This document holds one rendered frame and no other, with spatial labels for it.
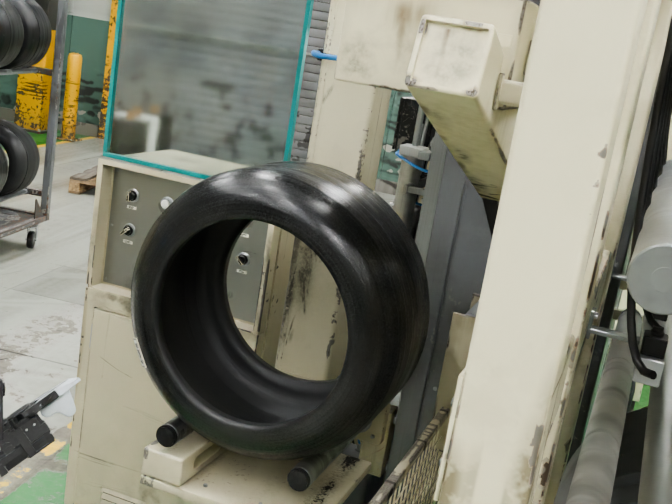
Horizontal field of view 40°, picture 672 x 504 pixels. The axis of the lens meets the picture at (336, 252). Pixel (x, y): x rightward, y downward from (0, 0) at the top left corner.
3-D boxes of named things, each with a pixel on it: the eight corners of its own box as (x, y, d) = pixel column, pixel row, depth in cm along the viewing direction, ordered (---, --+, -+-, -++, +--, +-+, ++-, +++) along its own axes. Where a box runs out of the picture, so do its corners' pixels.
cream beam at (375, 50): (435, 83, 185) (448, 8, 181) (560, 105, 177) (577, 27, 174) (327, 80, 129) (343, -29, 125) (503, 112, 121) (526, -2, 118)
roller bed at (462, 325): (448, 416, 210) (473, 292, 204) (512, 435, 206) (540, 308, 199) (426, 447, 192) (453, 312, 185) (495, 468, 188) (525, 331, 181)
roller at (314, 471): (347, 424, 203) (351, 405, 202) (367, 430, 202) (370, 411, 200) (284, 488, 171) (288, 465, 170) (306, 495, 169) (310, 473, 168)
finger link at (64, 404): (94, 398, 175) (51, 428, 172) (76, 373, 174) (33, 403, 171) (95, 400, 172) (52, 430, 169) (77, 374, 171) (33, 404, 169)
